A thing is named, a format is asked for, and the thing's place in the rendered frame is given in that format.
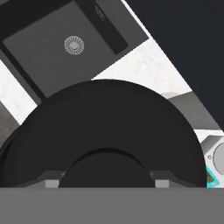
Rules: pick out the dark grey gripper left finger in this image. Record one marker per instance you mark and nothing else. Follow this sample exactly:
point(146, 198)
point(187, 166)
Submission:
point(48, 179)

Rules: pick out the dark grey sink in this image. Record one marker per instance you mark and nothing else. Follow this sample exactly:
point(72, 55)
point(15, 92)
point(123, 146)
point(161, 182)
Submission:
point(43, 52)

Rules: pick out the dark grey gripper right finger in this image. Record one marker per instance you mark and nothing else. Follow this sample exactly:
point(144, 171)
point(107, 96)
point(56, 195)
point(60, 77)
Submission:
point(166, 179)

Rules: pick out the teal packet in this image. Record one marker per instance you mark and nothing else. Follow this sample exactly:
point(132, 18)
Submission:
point(212, 180)

